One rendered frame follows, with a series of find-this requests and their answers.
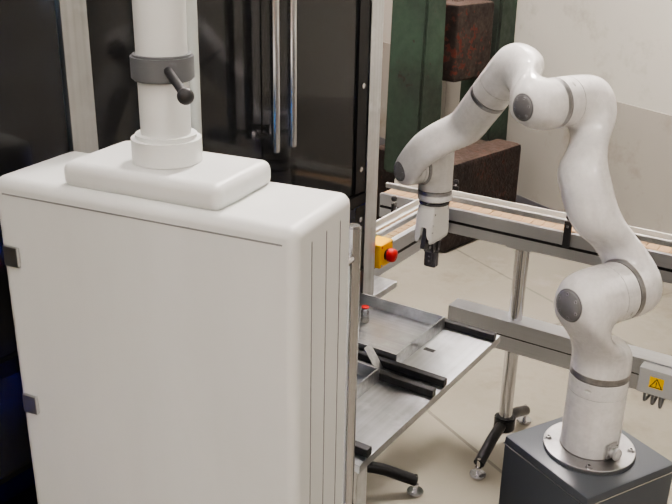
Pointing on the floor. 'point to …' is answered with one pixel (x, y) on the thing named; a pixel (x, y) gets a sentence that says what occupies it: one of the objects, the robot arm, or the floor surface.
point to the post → (371, 170)
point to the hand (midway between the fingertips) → (431, 258)
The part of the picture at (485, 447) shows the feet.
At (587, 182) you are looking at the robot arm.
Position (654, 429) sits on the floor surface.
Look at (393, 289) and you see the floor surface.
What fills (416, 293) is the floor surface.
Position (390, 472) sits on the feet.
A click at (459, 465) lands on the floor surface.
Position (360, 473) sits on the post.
